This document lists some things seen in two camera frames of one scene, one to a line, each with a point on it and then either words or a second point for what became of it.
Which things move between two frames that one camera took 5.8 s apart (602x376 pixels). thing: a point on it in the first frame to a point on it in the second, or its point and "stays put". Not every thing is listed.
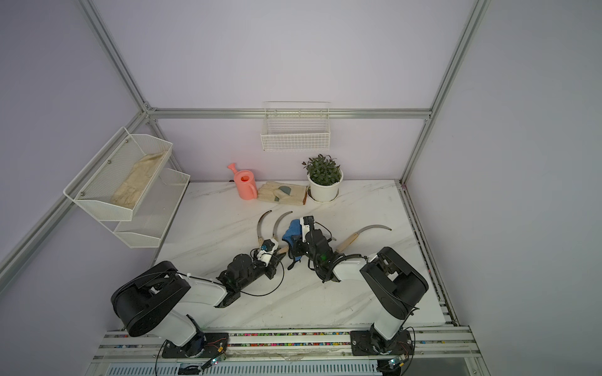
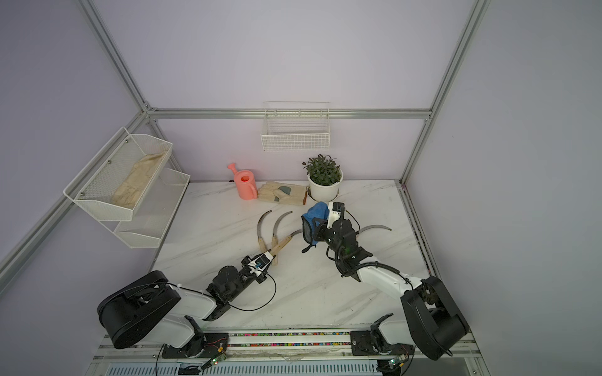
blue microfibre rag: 293,229 to 318,210
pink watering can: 245,182 stays put
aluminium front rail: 429,342 stays put
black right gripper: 298,246 to 320,230
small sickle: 260,239 stays put
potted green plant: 324,175 stays put
